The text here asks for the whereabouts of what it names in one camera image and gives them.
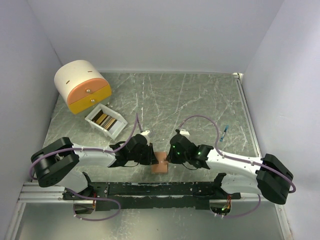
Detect pink blue card holder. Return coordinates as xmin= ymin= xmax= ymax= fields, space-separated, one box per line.
xmin=151 ymin=151 xmax=168 ymax=174

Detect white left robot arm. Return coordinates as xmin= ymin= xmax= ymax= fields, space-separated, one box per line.
xmin=29 ymin=130 xmax=159 ymax=200

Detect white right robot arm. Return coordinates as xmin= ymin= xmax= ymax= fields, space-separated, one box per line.
xmin=167 ymin=133 xmax=294 ymax=205

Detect yellow credit card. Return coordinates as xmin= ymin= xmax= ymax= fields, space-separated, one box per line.
xmin=92 ymin=110 xmax=118 ymax=131

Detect white card tray box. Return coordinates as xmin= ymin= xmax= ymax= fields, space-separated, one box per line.
xmin=84 ymin=103 xmax=128 ymax=140

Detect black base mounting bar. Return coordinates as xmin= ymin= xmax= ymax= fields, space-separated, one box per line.
xmin=62 ymin=181 xmax=241 ymax=213

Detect blue pen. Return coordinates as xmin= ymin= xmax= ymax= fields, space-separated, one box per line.
xmin=219 ymin=125 xmax=229 ymax=142

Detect cream drawer cabinet orange fronts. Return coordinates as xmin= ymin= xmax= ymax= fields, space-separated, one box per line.
xmin=54 ymin=60 xmax=112 ymax=115

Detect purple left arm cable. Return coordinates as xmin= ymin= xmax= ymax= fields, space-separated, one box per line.
xmin=28 ymin=113 xmax=146 ymax=182

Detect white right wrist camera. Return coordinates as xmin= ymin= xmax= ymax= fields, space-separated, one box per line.
xmin=175 ymin=129 xmax=190 ymax=138

